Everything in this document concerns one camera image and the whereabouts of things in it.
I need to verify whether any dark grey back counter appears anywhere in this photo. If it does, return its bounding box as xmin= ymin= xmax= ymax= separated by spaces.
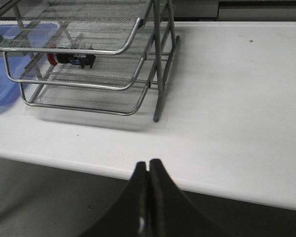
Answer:
xmin=172 ymin=0 xmax=296 ymax=22

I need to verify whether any silver mesh tray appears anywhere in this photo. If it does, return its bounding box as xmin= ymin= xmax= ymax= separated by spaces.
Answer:
xmin=20 ymin=72 xmax=154 ymax=116
xmin=3 ymin=31 xmax=152 ymax=90
xmin=0 ymin=0 xmax=152 ymax=55

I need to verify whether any blue plastic tray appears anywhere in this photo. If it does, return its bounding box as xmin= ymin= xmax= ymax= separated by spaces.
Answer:
xmin=0 ymin=22 xmax=58 ymax=114

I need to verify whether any red emergency stop button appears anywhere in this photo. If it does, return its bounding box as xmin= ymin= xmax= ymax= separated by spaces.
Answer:
xmin=46 ymin=52 xmax=96 ymax=69

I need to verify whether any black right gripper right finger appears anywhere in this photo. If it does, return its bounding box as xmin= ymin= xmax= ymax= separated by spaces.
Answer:
xmin=149 ymin=159 xmax=227 ymax=237

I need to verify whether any silver metal rack frame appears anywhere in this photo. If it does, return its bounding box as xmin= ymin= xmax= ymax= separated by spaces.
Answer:
xmin=12 ymin=0 xmax=181 ymax=122

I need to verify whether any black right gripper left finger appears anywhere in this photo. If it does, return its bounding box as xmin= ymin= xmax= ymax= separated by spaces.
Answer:
xmin=83 ymin=161 xmax=149 ymax=237

